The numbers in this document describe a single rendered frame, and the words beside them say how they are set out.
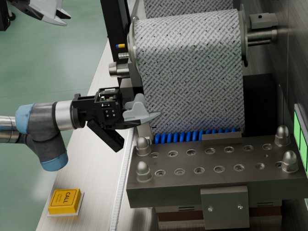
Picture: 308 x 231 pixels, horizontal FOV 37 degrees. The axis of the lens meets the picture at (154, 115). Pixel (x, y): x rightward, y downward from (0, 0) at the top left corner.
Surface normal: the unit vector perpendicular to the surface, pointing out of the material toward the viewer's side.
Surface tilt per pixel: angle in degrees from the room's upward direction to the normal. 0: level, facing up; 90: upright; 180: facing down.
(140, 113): 90
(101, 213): 0
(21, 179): 0
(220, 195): 90
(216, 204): 90
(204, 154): 0
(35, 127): 90
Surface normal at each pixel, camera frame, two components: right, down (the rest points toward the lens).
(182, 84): -0.07, 0.55
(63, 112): -0.15, -0.22
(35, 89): -0.15, -0.83
